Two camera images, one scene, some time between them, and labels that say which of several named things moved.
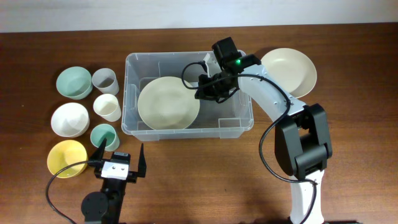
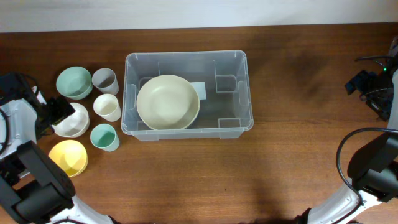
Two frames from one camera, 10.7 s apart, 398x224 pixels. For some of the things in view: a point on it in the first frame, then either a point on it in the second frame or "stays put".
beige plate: (291, 70) -> (168, 102)
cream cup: (107, 106) stays put
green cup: (101, 131) stays put
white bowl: (70, 120) stays put
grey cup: (105, 79) stays put
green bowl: (74, 82) stays put
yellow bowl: (65, 152) stays put
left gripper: (132, 175) -> (59, 112)
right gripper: (204, 91) -> (359, 81)
